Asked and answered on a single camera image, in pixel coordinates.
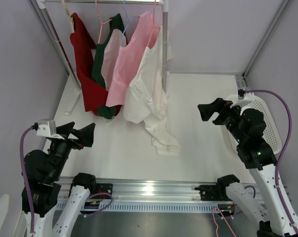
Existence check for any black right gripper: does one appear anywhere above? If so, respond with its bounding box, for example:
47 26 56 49
197 98 245 144

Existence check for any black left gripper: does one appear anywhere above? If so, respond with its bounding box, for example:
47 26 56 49
48 120 95 179

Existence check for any red t shirt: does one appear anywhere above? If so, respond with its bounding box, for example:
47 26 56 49
70 13 124 119

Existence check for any beige wooden hanger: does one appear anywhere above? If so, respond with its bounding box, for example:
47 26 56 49
62 0 75 33

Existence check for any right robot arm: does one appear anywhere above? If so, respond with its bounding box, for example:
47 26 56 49
197 98 298 237

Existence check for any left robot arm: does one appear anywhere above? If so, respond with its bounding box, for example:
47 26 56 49
20 120 97 237

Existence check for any green and white t shirt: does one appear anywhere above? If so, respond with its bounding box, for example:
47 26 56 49
90 13 127 120

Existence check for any pink hanger right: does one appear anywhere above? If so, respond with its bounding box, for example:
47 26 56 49
146 0 158 48

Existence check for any pink hanger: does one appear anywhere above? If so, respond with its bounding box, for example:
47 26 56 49
95 0 112 43
146 0 158 48

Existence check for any pink t shirt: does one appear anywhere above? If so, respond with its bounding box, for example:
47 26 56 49
106 11 159 107

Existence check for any pink hanger left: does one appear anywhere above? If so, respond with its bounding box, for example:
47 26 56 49
95 0 112 43

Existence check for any white perforated basket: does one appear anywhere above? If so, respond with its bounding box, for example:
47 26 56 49
224 94 283 155

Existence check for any metal clothes rack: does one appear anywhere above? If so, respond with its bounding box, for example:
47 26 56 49
34 0 171 116

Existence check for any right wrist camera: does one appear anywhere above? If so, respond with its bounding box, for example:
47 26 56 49
230 89 254 108

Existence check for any aluminium mounting rail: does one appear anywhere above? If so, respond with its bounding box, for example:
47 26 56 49
54 177 294 213

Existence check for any pink cable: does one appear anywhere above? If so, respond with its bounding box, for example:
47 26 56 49
212 206 237 237

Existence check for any aluminium frame post right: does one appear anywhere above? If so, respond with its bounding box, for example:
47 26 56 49
242 0 293 79

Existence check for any aluminium frame post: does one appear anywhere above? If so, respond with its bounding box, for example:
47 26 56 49
28 0 81 91
242 0 293 79

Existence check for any aluminium frame post left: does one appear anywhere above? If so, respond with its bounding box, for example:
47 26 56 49
28 0 81 91

